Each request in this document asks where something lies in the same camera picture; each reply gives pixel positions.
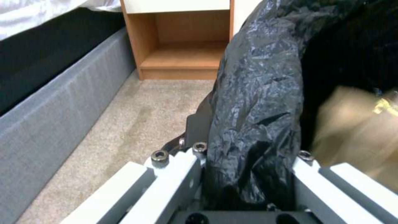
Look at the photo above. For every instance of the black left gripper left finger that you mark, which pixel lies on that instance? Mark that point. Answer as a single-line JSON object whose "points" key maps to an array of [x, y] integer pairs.
{"points": [[161, 186]]}

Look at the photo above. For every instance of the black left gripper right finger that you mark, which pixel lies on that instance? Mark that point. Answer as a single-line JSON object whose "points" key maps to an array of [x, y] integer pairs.
{"points": [[339, 189]]}

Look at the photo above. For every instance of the tan paper garbage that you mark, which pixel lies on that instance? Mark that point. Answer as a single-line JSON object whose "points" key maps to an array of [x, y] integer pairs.
{"points": [[351, 130]]}

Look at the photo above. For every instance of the trash bin with black bag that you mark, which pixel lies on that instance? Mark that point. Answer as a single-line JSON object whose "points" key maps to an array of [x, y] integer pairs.
{"points": [[264, 81]]}

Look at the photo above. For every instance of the wooden nightstand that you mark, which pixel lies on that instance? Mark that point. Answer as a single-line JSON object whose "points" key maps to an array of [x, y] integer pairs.
{"points": [[183, 46]]}

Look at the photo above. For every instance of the black mattress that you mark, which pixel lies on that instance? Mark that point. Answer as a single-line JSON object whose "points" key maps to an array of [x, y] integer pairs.
{"points": [[46, 53]]}

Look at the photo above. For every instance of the white nightstand drawer front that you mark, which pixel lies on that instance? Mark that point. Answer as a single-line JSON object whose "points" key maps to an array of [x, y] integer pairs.
{"points": [[177, 5]]}

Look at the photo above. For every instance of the white bedsheet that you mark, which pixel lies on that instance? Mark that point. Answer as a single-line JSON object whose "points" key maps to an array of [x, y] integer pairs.
{"points": [[34, 14]]}

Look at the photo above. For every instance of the grey upholstered bed frame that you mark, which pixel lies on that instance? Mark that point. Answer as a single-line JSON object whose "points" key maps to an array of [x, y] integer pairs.
{"points": [[59, 112]]}

